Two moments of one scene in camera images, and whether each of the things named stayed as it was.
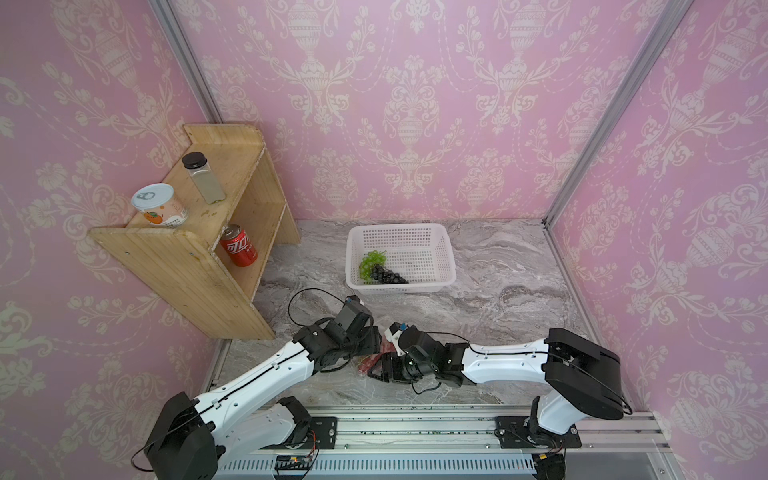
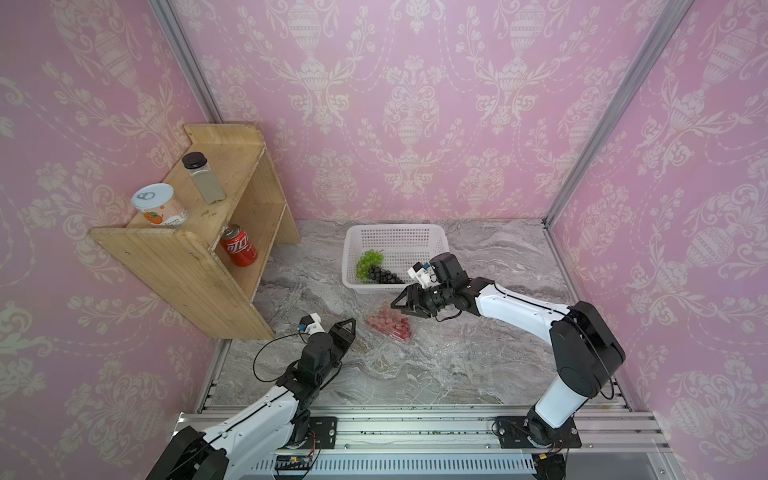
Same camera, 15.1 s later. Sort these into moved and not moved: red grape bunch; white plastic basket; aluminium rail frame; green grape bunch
Moved: red grape bunch
Not moved: white plastic basket; green grape bunch; aluminium rail frame
